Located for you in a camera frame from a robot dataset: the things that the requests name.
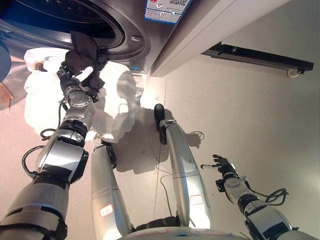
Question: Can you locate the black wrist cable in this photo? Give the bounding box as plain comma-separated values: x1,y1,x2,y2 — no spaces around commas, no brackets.
21,96,75,179
246,187,291,207

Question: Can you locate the gray washing machine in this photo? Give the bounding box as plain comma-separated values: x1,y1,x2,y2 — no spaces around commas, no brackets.
0,0,193,75

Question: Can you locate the white garment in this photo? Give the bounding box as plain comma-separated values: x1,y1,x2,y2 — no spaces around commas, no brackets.
23,48,145,144

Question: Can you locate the brown woven strip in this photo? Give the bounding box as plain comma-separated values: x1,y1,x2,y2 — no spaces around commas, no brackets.
0,82,15,110

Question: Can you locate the brown woven laundry basket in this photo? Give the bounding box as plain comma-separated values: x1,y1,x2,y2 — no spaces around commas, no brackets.
32,61,48,73

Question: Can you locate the silver robot leg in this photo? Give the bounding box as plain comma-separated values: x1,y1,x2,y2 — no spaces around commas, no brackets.
153,103,214,230
90,139,133,238

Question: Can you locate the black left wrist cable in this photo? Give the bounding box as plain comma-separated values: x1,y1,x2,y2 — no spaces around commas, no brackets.
21,96,75,179

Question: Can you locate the silver robot right leg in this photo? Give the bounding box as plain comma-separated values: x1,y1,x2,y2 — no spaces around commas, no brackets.
153,103,214,230

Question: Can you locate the black garment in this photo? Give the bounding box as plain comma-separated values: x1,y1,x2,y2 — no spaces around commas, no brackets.
64,30,111,92

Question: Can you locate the round washing machine door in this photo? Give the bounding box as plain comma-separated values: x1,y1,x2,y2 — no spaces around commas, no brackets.
0,39,12,83

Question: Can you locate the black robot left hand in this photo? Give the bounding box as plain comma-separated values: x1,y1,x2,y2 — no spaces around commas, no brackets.
56,61,96,95

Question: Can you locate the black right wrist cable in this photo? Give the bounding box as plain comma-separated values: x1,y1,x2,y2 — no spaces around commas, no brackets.
246,187,291,207

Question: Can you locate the gray robot torso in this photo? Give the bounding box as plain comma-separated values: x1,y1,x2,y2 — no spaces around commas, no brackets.
124,216,248,240

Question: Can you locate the blue white energy label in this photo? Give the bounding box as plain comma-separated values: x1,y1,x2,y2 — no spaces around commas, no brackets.
144,0,192,25

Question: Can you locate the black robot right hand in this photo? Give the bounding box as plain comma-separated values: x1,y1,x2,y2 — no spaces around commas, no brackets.
201,154,238,180

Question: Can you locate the silver robot left leg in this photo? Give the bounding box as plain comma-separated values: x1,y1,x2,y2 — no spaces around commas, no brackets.
90,139,133,238

